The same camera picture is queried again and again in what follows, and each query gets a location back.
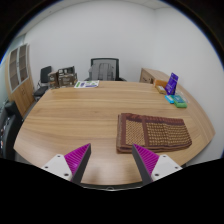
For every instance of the low wooden sideboard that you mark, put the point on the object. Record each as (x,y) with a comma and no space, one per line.
(149,75)

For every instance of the black padded office chair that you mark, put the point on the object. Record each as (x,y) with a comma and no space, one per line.
(8,126)

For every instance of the orange box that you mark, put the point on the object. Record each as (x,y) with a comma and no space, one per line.
(159,82)

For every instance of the grey backpack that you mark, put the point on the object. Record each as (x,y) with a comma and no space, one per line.
(101,71)

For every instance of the black mesh office chair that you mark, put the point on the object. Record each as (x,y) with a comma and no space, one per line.
(117,70)

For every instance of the small dark printed carton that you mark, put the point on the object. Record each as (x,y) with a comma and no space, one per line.
(53,80)

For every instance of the small black chair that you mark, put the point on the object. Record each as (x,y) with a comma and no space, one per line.
(45,73)

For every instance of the purple standing package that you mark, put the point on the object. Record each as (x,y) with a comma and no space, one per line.
(171,83)

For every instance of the wooden cabinet with glass doors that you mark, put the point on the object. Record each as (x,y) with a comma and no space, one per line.
(23,96)

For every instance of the white and green leaflet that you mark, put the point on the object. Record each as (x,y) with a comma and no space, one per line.
(86,84)

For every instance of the large dark printed carton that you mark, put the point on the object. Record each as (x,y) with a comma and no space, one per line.
(67,77)

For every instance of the green box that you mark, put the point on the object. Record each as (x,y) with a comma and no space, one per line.
(180,101)

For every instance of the small tan box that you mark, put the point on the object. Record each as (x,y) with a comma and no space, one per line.
(161,89)

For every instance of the small blue box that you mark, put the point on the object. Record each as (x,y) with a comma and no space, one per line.
(169,99)

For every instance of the brown patterned towel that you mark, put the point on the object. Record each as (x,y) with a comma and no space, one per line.
(160,133)

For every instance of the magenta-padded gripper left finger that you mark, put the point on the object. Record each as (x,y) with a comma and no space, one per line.
(78,156)

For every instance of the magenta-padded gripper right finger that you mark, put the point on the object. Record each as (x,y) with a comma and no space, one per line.
(146,158)

